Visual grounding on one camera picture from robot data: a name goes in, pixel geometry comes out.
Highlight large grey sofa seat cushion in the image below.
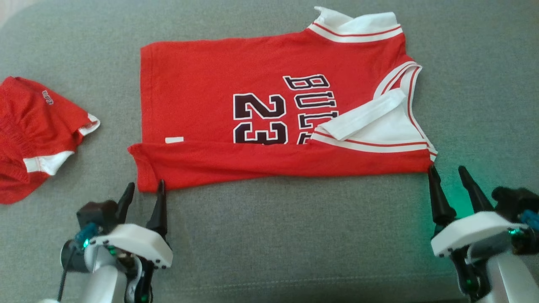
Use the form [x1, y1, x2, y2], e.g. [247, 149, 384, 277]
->
[0, 0, 539, 303]

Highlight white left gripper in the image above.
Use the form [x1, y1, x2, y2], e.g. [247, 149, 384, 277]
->
[89, 180, 173, 270]

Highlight right cable with blue connector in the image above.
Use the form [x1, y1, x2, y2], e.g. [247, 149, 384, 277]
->
[520, 210, 539, 231]

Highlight left cable with blue connector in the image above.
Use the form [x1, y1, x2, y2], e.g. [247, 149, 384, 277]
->
[57, 223, 101, 302]

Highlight red and white basketball jersey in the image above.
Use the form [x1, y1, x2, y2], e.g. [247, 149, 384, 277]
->
[128, 6, 438, 193]

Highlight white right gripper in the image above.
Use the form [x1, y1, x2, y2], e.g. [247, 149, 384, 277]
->
[427, 165, 528, 258]

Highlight cable with blue connector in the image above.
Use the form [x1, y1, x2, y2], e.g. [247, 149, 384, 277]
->
[57, 223, 101, 302]
[520, 210, 539, 231]

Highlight red shorts with white trim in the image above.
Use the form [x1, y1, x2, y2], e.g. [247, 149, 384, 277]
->
[0, 76, 101, 205]

